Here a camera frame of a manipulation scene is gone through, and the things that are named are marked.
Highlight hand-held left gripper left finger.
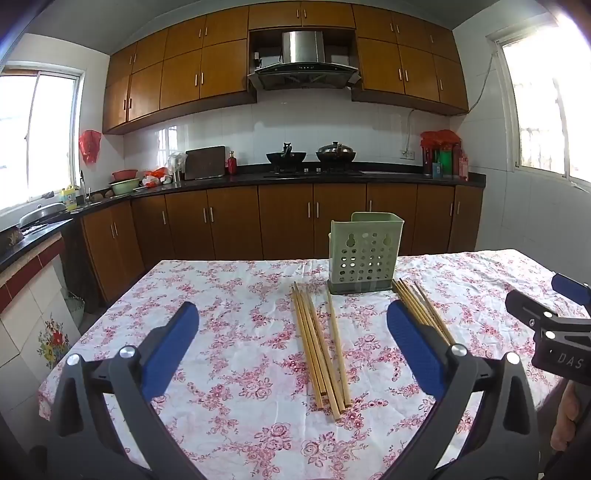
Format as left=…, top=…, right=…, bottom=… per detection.
left=46, top=301, right=207, bottom=480

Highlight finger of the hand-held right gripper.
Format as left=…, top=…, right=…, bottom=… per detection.
left=505, top=290, right=591, bottom=344
left=551, top=272, right=591, bottom=303

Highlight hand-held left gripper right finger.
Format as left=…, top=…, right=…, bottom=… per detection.
left=387, top=300, right=542, bottom=480

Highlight pile of bamboo chopsticks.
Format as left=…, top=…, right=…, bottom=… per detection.
left=290, top=282, right=352, bottom=422
left=392, top=277, right=457, bottom=347

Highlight green perforated utensil holder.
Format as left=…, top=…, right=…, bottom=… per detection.
left=327, top=211, right=406, bottom=296

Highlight person's right hand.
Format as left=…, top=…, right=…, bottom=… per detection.
left=551, top=388, right=591, bottom=444

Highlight pink floral tablecloth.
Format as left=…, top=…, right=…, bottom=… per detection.
left=38, top=249, right=591, bottom=480

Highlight pale green bucket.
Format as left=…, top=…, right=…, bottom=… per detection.
left=65, top=295, right=86, bottom=333

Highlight wooden base cabinets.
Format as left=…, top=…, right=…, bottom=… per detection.
left=81, top=182, right=485, bottom=305

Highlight white and red plastic bags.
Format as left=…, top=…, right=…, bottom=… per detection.
left=141, top=168, right=174, bottom=188

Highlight black kitchen countertop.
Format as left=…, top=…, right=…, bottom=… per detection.
left=0, top=162, right=486, bottom=273

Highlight sliding glass window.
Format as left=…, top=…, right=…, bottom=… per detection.
left=0, top=69, right=86, bottom=215
left=496, top=28, right=591, bottom=185

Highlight dark cutting board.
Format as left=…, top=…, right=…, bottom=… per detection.
left=185, top=146, right=226, bottom=181

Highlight crumpled red plastic bag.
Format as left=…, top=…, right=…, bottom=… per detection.
left=420, top=130, right=462, bottom=148

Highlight metal pan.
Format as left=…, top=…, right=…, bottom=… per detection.
left=18, top=202, right=68, bottom=228

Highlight black gas stove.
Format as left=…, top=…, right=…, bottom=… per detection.
left=263, top=166, right=363, bottom=178

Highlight pot with metal lid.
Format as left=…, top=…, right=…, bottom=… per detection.
left=316, top=142, right=357, bottom=163

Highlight red hanging plastic bag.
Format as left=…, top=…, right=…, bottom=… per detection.
left=78, top=130, right=102, bottom=164

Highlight black wok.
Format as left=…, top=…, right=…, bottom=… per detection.
left=266, top=143, right=307, bottom=165

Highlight steel range hood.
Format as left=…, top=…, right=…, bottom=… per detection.
left=248, top=30, right=360, bottom=90

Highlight wooden wall cabinets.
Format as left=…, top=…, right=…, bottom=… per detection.
left=102, top=0, right=469, bottom=136

